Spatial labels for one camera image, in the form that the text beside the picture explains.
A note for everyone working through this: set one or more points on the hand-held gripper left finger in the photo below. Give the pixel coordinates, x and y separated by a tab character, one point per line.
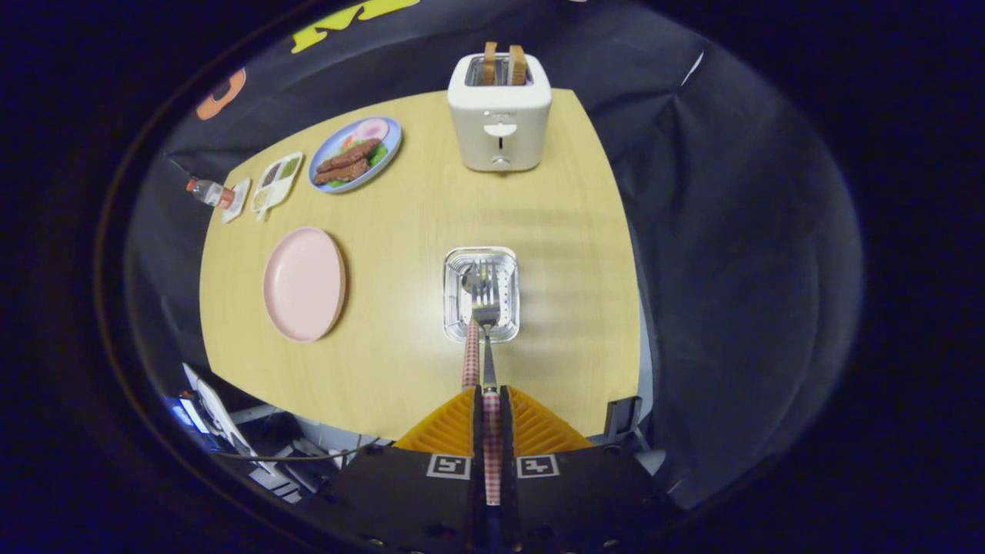
400	492

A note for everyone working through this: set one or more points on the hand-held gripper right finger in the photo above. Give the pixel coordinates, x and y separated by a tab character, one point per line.
585	492

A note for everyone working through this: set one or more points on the white metal stand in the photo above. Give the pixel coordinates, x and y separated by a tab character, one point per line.
219	415

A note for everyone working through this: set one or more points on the blue glowing screen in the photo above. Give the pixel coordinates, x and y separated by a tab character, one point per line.
188	414

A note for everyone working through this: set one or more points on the pink plate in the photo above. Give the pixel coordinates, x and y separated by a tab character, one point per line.
304	285

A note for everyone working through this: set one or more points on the brown grilled meat strip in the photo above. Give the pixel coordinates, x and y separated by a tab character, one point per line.
342	172
350	155

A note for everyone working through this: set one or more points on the small white coaster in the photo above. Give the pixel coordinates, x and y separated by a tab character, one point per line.
237	201

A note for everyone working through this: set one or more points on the white divided sauce tray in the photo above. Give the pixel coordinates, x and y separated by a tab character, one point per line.
277	181

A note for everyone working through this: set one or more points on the green lettuce leaf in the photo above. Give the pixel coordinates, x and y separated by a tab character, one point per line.
378	155

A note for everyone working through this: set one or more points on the clear plastic bottle red label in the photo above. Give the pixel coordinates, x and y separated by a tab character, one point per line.
209	192

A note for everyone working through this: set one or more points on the blue plate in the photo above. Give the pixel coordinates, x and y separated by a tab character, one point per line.
391	135

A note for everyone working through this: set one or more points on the pink ham slice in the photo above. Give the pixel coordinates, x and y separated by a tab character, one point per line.
372	129

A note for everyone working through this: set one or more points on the white toaster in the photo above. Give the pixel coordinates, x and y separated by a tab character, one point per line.
500	108

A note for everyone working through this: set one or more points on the black bracket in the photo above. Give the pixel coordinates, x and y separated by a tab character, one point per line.
622	419

